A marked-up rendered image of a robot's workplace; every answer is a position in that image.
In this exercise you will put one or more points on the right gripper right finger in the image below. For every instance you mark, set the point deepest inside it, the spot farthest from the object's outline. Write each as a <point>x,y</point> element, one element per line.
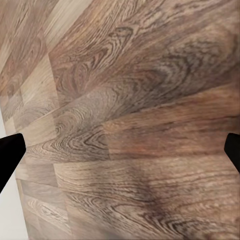
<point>232,149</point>

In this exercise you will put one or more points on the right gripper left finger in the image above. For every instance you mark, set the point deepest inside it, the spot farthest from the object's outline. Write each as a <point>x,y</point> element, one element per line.
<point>12,149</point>

